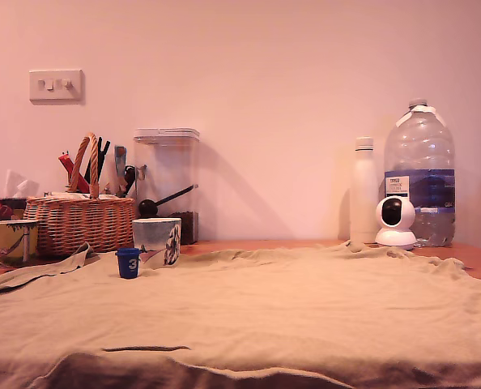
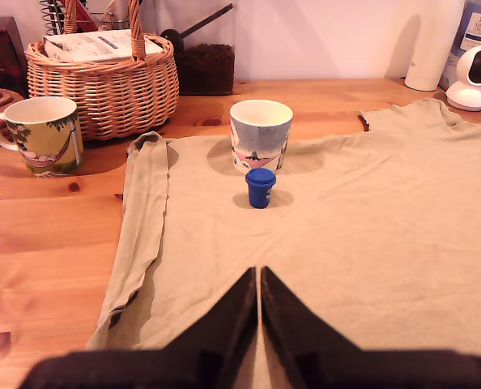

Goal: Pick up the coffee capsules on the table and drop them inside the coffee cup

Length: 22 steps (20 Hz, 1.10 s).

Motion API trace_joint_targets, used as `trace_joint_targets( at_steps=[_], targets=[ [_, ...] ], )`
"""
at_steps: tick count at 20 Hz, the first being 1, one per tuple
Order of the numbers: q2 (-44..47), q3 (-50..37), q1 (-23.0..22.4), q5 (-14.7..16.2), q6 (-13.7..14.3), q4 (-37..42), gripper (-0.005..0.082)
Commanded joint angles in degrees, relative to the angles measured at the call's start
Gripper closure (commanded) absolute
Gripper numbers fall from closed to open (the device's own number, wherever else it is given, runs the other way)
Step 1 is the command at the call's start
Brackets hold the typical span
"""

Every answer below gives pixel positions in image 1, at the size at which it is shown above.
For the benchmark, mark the blue coffee capsule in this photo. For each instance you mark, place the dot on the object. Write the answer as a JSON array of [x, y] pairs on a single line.
[[127, 265]]

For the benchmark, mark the black coffee scoop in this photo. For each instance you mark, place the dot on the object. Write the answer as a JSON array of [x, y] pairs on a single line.
[[147, 207]]

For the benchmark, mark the white cup with landscape print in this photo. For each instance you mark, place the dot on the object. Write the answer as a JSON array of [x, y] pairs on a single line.
[[155, 239]]

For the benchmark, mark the clear plastic storage container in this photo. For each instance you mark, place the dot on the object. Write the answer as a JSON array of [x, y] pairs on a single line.
[[167, 166]]

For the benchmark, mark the beige cloth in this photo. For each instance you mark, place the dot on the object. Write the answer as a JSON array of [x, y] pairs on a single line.
[[265, 308]]

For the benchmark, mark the white metal bottle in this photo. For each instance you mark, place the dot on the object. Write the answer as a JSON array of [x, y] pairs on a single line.
[[364, 194]]

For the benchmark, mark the black kitchen tongs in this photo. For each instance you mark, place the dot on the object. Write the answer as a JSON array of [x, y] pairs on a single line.
[[101, 152]]

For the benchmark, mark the white printed box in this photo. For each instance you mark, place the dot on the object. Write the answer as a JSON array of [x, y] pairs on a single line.
[[74, 195]]

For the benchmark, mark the red kitchen tool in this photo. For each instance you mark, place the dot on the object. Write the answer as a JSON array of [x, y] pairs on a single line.
[[65, 163]]

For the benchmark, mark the large clear water bottle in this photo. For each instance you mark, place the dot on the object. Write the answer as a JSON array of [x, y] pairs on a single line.
[[420, 154]]

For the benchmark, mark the red patterned tissue box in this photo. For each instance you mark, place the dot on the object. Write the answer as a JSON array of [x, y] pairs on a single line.
[[5, 208]]

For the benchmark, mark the yellow patterned mug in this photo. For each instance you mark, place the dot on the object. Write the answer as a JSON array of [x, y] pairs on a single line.
[[9, 243]]

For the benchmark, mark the small white round camera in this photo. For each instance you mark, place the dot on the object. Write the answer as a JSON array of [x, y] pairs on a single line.
[[395, 231]]

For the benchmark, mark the white wall light switch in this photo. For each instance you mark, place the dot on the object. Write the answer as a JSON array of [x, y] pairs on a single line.
[[56, 87]]

